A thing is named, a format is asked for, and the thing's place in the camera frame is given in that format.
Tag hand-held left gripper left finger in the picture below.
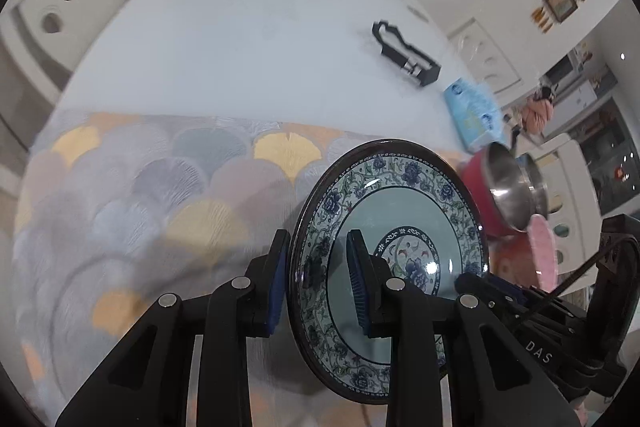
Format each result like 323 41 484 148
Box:
55 229 292 427

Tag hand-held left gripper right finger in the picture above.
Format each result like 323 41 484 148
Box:
346 228 573 427

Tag black cable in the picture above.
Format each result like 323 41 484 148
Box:
552 241 623 295

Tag blue floral ceramic plate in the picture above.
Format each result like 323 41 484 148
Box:
286 138 491 404

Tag small framed picture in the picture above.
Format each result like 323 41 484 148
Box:
542 0 578 24

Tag blue tissue pack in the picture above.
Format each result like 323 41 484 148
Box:
444 77 503 154

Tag blue steel-lined bowl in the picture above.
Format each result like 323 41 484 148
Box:
517 152 550 218

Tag white dining chair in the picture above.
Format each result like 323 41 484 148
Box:
447 17 526 108
0 0 143 108
537 133 608 278

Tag fan-pattern table mat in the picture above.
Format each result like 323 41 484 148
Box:
12 111 493 427

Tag yellow tassel ornaments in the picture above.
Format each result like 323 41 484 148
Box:
531 7 553 35

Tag black plastic bracket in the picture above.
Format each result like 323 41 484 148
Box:
371 20 442 88

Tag pink steel-lined bowl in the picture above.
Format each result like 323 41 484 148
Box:
527 213 558 290

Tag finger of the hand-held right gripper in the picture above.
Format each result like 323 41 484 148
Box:
456 273 526 309

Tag red steel-lined bowl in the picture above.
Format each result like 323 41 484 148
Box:
459 142 531 240

